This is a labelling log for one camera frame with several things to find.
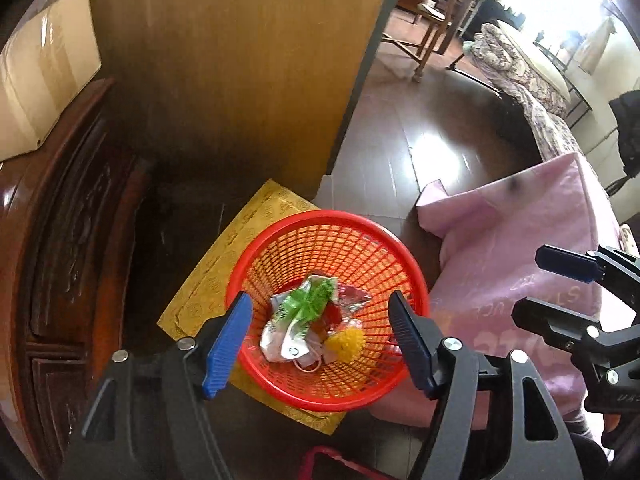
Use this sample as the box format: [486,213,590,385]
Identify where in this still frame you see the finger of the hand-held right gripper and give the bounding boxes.
[535,244,608,283]
[511,296,603,361]

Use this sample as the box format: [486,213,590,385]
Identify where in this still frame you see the white pillow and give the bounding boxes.
[500,22,571,101]

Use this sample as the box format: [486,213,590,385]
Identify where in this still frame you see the white hanging garment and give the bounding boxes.
[580,15,618,73]

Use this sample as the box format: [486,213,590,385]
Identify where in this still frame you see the dark carved wooden cabinet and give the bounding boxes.
[0,77,156,480]

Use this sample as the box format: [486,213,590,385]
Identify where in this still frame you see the large brown cardboard box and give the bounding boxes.
[0,0,103,163]

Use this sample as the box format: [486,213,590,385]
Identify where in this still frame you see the green white wrapper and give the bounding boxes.
[259,275,341,363]

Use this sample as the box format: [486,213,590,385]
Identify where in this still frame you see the red plastic frame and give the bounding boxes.
[300,447,396,480]

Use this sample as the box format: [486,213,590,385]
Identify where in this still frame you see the dark cloth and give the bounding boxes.
[607,90,640,176]

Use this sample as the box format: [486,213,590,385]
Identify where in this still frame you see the yellow fluffy ball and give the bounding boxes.
[325,327,366,363]

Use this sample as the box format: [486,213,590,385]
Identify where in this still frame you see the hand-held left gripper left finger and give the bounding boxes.
[60,291,253,480]

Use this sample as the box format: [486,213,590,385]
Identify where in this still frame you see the pink blanket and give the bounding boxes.
[367,152,626,431]

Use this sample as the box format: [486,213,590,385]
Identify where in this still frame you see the floral bedspread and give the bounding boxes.
[470,20,588,161]

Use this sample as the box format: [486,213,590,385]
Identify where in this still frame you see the silver foil wrapper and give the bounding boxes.
[332,284,373,328]

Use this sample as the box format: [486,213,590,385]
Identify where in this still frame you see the wooden chair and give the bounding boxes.
[382,0,483,83]

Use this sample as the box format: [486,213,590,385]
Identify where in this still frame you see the red plastic mesh basket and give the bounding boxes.
[226,210,431,413]

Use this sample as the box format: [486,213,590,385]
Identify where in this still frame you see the yellow patterned flat box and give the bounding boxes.
[157,178,351,436]

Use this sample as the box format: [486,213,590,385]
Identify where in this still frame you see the black metal rack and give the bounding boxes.
[532,40,596,131]

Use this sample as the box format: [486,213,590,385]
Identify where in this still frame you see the light wooden door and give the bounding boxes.
[75,0,413,211]

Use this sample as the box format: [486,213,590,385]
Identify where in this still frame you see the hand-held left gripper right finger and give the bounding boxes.
[387,290,583,480]

